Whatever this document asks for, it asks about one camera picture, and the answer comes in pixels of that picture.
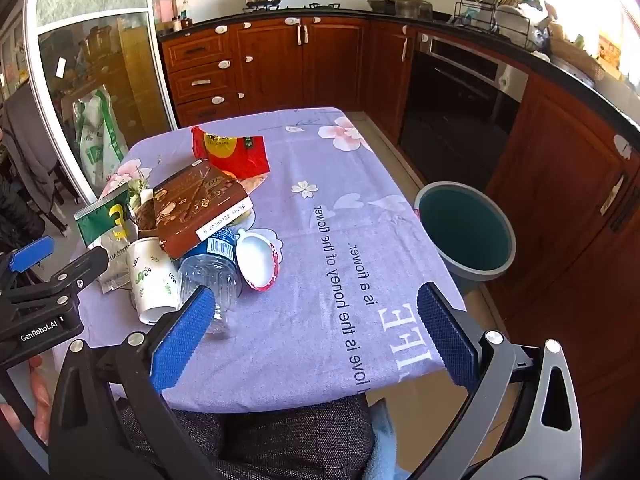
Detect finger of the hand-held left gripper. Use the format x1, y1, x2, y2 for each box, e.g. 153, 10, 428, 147
10, 246, 110, 308
0, 236, 55, 281

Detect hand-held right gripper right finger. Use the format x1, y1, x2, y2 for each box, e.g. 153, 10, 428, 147
407, 281, 583, 480

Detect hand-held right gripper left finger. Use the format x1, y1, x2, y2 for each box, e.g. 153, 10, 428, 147
48, 285, 221, 480

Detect green snack packet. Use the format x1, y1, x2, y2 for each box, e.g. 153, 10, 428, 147
74, 196, 138, 293

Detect white paper cup green print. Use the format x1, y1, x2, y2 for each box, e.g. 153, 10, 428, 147
126, 237, 182, 326

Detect clear plastic bottle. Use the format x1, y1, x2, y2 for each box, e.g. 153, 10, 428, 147
177, 227, 244, 336

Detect brown chocolate box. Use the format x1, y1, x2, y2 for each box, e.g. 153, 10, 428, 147
152, 159, 252, 259

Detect brown paper strip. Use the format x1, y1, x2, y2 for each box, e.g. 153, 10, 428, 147
227, 172, 272, 196

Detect person's left hand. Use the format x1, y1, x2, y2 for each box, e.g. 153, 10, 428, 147
0, 352, 55, 446

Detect black jacket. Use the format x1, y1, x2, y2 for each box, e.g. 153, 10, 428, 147
0, 175, 47, 256

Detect grey jacket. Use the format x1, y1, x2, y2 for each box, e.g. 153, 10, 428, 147
0, 80, 58, 211

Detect green and white sack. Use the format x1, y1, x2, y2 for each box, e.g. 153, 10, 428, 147
72, 87, 130, 188

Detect light blue garment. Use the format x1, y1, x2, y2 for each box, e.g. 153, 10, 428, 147
364, 399, 399, 480

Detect person's dark checked trousers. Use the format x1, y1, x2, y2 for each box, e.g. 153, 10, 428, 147
115, 392, 376, 480

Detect red plastic bag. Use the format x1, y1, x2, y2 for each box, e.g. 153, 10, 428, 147
191, 126, 272, 181

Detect wooden cabinet drawer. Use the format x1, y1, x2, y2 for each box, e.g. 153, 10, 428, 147
168, 60, 237, 105
176, 95, 242, 128
161, 28, 233, 72

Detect glass sliding door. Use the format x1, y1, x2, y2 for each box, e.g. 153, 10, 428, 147
24, 0, 178, 206

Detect built-in oven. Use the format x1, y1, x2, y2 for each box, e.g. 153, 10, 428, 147
398, 35, 529, 193

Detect black kitchen countertop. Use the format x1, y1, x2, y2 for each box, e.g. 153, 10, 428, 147
157, 5, 640, 128

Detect wooden kitchen cabinets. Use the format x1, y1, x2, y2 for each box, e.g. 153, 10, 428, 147
159, 15, 640, 396

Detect wicker tray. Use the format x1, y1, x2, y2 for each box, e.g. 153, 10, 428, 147
550, 40, 607, 82

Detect glass container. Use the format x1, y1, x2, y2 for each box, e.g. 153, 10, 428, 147
395, 0, 434, 19

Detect gas hob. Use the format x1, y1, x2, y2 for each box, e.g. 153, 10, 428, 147
242, 2, 343, 14

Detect wire dish rack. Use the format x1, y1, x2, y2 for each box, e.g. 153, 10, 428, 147
452, 0, 551, 51

